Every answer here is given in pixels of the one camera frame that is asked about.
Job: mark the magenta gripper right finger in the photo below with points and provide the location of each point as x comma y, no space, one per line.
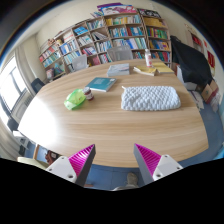
153,166

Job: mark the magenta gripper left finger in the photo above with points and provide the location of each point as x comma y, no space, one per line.
74,168

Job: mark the white textured towel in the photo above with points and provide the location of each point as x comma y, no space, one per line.
150,98

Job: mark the shoe on floor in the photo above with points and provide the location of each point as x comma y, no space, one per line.
132,180

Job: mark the small red-label jar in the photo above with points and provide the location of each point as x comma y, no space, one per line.
88,93

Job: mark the teal book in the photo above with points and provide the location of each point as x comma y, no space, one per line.
101,84

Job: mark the yellow book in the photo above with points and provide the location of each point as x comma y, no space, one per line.
145,70

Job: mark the cardboard box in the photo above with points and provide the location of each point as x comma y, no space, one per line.
209,91

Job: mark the yellow notebook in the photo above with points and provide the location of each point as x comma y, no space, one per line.
162,68

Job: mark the window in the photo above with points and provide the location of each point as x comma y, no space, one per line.
12,85

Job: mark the grey book stack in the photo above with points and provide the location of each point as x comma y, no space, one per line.
118,69

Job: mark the grey chair left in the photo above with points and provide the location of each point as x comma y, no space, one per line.
79,63

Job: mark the black covered furniture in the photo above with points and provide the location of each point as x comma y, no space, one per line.
193,63

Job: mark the white spray bottle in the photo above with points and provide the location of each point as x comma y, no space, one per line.
148,58

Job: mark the grey mesh chair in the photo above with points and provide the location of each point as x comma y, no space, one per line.
120,53

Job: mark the wooden bookshelf with books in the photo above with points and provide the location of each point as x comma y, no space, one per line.
94,37

